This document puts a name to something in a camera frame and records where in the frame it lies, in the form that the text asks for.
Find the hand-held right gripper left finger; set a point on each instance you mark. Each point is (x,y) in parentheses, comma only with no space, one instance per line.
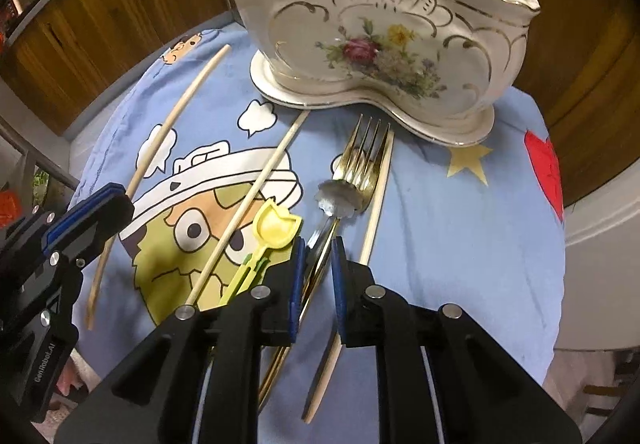
(298,284)

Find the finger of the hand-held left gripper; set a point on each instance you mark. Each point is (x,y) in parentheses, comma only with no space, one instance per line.
(100,224)
(95,196)

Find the blue cartoon printed cloth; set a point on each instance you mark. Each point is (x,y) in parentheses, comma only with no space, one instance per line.
(450,249)

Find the green yellow tulip utensil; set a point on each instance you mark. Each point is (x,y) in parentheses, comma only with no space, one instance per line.
(275,226)

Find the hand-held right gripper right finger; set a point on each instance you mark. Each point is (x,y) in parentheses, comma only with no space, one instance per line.
(337,284)

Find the wooden base cabinet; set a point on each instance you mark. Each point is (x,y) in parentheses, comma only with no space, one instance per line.
(125,13)
(590,48)

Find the white door frame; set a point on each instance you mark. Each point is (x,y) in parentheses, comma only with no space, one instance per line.
(605,224)

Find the gold metal fork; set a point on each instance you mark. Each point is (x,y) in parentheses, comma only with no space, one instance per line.
(362,158)

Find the wooden chopstick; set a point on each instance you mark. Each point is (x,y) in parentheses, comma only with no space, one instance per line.
(376,194)
(269,173)
(170,123)

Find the silver flower-bowl spoon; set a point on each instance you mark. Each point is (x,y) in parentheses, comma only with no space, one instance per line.
(337,199)

